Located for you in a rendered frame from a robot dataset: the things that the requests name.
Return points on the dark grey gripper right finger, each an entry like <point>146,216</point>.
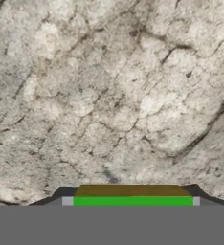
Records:
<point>200,195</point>

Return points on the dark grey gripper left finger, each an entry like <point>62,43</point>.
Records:
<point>60,195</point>

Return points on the green and brown sponge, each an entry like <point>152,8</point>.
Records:
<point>133,201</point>

